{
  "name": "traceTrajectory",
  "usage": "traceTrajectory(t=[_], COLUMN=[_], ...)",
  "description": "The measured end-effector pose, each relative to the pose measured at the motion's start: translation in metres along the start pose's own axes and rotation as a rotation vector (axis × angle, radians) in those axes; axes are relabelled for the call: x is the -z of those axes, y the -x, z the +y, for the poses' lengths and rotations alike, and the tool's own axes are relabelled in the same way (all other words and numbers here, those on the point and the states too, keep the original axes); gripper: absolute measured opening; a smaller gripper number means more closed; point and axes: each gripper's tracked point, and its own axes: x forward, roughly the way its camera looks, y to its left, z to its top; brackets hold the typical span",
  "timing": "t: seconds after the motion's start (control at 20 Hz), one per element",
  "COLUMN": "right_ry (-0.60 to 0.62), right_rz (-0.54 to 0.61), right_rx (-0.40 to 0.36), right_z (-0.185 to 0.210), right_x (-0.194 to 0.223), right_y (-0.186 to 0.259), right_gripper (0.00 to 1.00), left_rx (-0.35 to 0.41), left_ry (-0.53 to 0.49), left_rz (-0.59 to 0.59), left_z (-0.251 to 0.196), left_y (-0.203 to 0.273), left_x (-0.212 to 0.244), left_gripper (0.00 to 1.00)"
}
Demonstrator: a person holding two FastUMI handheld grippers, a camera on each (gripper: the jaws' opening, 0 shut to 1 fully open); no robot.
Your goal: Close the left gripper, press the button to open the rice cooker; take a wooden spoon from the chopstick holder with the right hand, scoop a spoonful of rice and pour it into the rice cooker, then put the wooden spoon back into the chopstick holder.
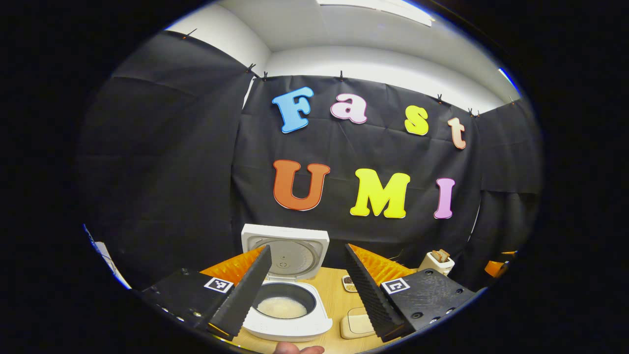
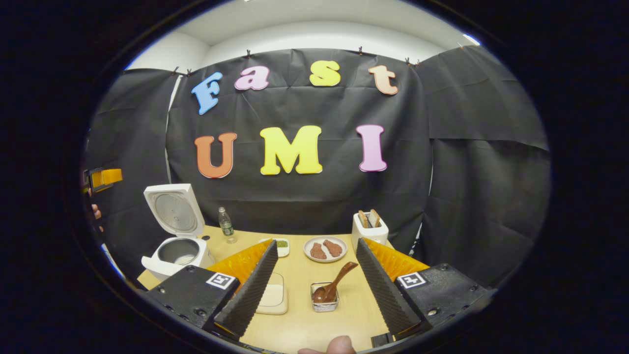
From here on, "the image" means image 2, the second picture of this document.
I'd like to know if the white divided grain dish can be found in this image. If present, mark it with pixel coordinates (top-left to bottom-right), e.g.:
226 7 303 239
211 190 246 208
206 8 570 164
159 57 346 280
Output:
260 238 290 258

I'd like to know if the white round plate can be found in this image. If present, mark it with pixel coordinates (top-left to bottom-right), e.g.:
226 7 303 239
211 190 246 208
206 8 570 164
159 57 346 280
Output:
303 236 348 264

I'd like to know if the white rice cooker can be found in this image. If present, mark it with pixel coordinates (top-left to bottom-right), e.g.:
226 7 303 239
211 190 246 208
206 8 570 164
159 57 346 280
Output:
142 183 215 282

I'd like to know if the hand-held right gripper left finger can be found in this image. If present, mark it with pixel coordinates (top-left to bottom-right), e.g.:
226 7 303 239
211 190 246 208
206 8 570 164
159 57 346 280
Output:
145 239 280 341

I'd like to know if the brown wooden spoon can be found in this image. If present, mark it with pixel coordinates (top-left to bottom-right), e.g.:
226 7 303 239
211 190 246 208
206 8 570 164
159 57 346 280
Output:
313 262 359 303

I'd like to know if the white toaster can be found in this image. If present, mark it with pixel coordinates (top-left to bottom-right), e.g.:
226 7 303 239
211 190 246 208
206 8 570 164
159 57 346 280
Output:
352 210 389 251

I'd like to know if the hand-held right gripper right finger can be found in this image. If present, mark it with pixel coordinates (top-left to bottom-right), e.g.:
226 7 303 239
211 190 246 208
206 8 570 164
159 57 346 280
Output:
355 237 497 341

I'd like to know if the clear plastic rice container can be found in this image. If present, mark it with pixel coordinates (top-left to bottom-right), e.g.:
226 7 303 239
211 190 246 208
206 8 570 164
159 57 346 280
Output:
256 273 289 315

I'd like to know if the metal mesh chopstick holder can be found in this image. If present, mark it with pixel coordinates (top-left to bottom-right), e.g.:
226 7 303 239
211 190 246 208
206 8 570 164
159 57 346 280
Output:
310 282 340 313

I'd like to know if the clear plastic water bottle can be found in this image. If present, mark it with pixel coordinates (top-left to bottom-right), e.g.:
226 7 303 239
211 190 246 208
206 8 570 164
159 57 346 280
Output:
218 206 237 244

